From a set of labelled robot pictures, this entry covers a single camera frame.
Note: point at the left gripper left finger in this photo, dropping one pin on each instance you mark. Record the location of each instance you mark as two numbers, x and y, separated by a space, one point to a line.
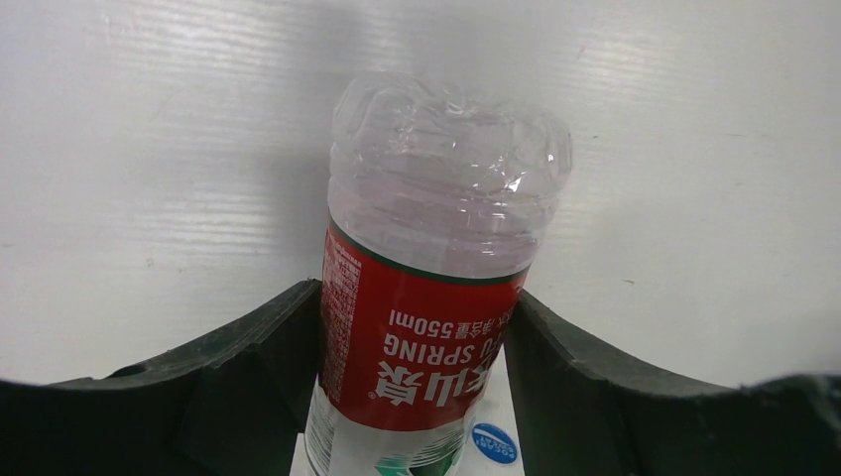
230 402

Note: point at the clear bottle red label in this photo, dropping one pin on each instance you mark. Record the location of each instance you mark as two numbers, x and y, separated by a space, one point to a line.
438 198

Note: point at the crushed clear bottle white cap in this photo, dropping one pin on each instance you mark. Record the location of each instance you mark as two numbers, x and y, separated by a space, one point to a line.
493 447

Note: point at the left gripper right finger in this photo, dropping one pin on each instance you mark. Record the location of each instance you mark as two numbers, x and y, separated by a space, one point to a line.
585 407

